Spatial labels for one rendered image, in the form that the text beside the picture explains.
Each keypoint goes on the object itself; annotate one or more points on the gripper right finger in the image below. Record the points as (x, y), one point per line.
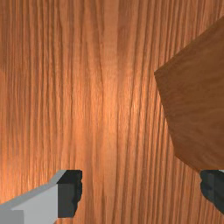
(214, 186)

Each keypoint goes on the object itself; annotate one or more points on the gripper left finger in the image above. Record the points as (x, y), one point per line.
(43, 201)

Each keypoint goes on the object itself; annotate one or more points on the brown door leaf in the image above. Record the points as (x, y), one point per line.
(196, 102)

